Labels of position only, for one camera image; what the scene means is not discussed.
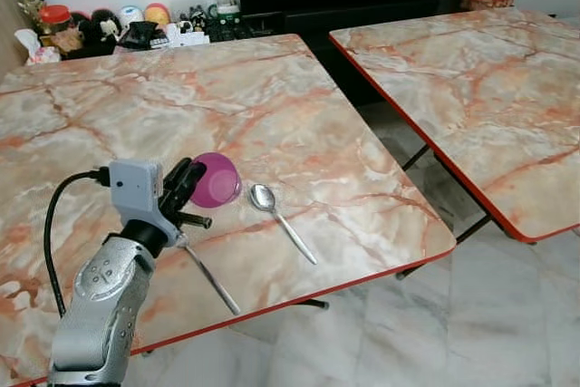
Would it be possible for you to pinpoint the purple plastic cup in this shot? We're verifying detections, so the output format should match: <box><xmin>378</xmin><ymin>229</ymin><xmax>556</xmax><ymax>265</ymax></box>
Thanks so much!
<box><xmin>190</xmin><ymin>152</ymin><xmax>244</xmax><ymax>209</ymax></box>

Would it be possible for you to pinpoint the silver metal fork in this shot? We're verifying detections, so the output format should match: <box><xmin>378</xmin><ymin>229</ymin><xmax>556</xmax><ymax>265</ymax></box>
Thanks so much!
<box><xmin>176</xmin><ymin>233</ymin><xmax>243</xmax><ymax>316</ymax></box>

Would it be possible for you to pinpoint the silver metal spoon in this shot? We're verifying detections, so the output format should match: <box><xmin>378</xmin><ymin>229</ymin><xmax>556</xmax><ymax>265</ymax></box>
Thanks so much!
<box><xmin>249</xmin><ymin>183</ymin><xmax>320</xmax><ymax>266</ymax></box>

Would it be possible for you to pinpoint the large marble folding table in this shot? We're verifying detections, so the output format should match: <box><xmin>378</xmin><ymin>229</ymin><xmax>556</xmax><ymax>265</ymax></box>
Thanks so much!
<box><xmin>0</xmin><ymin>34</ymin><xmax>458</xmax><ymax>387</ymax></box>

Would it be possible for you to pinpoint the white small box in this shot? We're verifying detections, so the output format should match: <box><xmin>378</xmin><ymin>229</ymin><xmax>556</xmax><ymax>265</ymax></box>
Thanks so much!
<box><xmin>166</xmin><ymin>26</ymin><xmax>210</xmax><ymax>49</ymax></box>

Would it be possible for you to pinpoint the black pouch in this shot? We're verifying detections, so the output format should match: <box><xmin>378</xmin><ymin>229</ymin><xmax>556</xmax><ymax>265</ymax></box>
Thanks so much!
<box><xmin>118</xmin><ymin>21</ymin><xmax>169</xmax><ymax>52</ymax></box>

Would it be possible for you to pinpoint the dark green basket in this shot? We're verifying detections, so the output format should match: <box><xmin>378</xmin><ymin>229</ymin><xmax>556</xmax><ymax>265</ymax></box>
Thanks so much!
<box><xmin>207</xmin><ymin>12</ymin><xmax>252</xmax><ymax>43</ymax></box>

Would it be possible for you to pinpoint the orange and yellow round toy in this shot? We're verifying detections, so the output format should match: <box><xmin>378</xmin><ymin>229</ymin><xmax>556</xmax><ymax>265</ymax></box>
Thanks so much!
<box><xmin>143</xmin><ymin>2</ymin><xmax>172</xmax><ymax>28</ymax></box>

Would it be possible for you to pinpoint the white and blue round toy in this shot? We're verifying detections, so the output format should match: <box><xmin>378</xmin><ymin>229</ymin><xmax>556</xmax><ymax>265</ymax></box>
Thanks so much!
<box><xmin>120</xmin><ymin>5</ymin><xmax>145</xmax><ymax>28</ymax></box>

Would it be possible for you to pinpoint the black plush toy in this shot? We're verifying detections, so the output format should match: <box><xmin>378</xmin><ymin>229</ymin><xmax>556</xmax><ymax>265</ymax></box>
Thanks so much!
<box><xmin>72</xmin><ymin>8</ymin><xmax>124</xmax><ymax>54</ymax></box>

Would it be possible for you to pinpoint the white tissue pack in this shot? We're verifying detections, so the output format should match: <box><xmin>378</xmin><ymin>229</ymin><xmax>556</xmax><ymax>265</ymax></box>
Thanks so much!
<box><xmin>14</xmin><ymin>28</ymin><xmax>61</xmax><ymax>65</ymax></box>

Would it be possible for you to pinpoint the jar with red lid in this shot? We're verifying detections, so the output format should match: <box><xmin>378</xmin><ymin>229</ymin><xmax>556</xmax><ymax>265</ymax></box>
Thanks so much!
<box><xmin>38</xmin><ymin>4</ymin><xmax>75</xmax><ymax>38</ymax></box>

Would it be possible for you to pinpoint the marble table with red edge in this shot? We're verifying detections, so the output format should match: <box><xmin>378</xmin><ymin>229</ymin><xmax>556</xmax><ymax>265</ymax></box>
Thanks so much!
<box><xmin>328</xmin><ymin>8</ymin><xmax>580</xmax><ymax>244</ymax></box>

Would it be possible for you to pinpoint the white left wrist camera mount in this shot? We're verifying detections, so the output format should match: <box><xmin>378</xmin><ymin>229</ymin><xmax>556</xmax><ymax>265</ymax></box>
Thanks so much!
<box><xmin>108</xmin><ymin>159</ymin><xmax>165</xmax><ymax>224</ymax></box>

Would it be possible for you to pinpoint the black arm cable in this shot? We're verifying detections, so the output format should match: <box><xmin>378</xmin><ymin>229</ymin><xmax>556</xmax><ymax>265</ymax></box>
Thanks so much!
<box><xmin>43</xmin><ymin>169</ymin><xmax>112</xmax><ymax>317</ymax></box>

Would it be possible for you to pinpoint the black table leg frame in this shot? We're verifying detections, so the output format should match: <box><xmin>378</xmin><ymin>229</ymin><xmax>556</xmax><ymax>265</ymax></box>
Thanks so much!
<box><xmin>396</xmin><ymin>140</ymin><xmax>496</xmax><ymax>279</ymax></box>
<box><xmin>136</xmin><ymin>263</ymin><xmax>429</xmax><ymax>356</ymax></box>

